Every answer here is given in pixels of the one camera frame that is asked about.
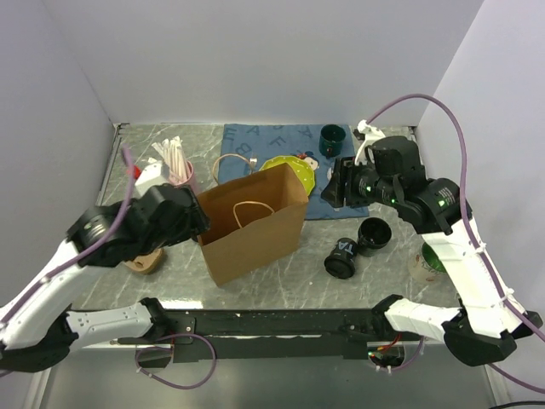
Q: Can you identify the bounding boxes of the yellow dotted plate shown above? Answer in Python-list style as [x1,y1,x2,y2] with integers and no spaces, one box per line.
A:
[260,155,316,196]

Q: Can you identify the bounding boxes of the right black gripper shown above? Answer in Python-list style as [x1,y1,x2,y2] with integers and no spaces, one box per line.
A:
[319,154,400,208]

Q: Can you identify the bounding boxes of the pink straw holder cup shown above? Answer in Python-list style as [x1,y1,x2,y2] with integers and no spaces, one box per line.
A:
[169,161,199,194]

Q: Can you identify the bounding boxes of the blue alphabet placemat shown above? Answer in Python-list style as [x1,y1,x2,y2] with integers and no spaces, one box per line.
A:
[221,124,369,221]

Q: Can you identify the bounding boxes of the dark green mug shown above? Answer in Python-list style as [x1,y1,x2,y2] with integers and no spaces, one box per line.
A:
[318,124,346,158]

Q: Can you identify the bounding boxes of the small cartoon figurine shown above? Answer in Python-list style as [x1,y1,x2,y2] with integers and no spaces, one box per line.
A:
[296,151,319,170]

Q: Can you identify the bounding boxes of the brown cardboard cup carrier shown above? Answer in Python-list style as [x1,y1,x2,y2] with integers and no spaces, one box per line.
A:
[123,248,164,275]

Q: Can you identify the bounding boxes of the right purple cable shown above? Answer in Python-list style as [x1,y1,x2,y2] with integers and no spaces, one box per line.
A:
[365,94,545,395]

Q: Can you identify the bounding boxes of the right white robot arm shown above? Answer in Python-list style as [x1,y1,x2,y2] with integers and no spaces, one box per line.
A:
[321,136,542,366]

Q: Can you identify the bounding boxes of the black coffee cup lid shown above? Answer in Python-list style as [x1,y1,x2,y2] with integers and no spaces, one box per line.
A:
[324,256,355,279]

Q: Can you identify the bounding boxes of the white wrapped straws bundle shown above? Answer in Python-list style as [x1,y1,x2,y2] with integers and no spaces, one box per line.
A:
[152,135,187,178]

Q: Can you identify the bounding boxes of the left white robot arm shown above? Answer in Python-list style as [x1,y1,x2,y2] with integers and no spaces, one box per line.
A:
[1,184,210,373]

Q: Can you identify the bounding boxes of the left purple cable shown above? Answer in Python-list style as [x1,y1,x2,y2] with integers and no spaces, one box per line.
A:
[0,144,218,391]

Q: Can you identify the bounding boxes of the brown paper bag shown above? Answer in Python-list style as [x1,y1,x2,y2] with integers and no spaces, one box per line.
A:
[198,164,308,286]

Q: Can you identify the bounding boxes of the silver fork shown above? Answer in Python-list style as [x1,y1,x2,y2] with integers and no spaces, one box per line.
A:
[249,153,258,174]

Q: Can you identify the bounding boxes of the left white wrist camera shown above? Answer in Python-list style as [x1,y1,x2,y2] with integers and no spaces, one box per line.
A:
[135,161,170,198]

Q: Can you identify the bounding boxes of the purple cable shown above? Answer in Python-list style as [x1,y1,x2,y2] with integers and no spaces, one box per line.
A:
[0,144,218,391]
[365,94,545,395]

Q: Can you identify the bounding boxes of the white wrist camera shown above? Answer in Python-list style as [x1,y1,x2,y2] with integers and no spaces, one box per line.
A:
[354,119,386,165]
[135,161,170,198]

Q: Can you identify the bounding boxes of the black cup stack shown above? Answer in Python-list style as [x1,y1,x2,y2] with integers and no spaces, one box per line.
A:
[358,217,392,256]

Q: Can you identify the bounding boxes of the green interior patterned cup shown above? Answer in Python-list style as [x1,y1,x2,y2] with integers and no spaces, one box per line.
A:
[408,243,448,284]

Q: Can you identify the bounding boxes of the dark transparent coffee cup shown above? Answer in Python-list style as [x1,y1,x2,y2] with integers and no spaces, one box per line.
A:
[328,238,358,266]

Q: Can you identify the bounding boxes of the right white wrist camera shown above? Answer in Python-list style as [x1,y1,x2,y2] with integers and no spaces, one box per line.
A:
[354,119,386,165]

